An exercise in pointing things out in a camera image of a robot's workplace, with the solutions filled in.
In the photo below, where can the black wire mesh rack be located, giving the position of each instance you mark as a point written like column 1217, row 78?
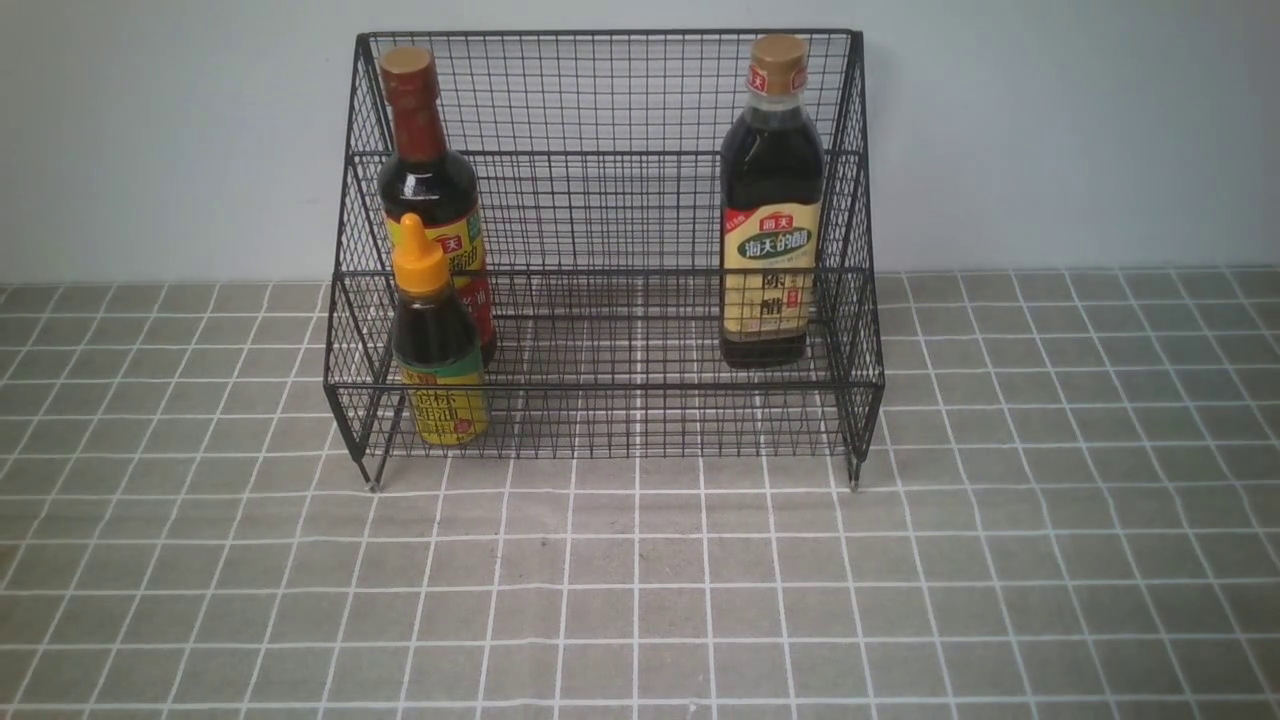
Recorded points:
column 597, row 159

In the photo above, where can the small bottle orange cap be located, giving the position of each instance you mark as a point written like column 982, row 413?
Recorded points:
column 435, row 341

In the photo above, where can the soy sauce bottle red label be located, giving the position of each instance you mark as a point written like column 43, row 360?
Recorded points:
column 425, row 177

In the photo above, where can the vinegar bottle beige label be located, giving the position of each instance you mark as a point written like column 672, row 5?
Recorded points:
column 771, row 174

